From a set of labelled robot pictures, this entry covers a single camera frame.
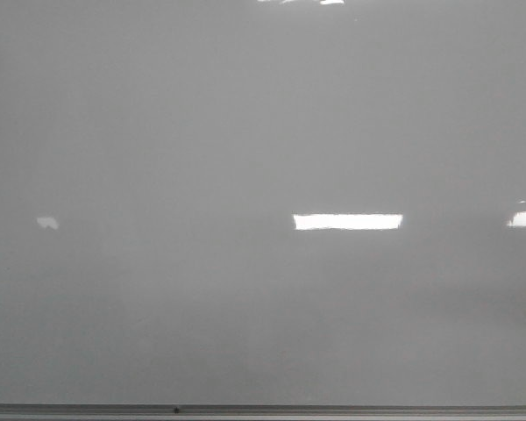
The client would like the white whiteboard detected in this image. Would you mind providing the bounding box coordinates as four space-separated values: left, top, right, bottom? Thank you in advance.
0 1 526 406

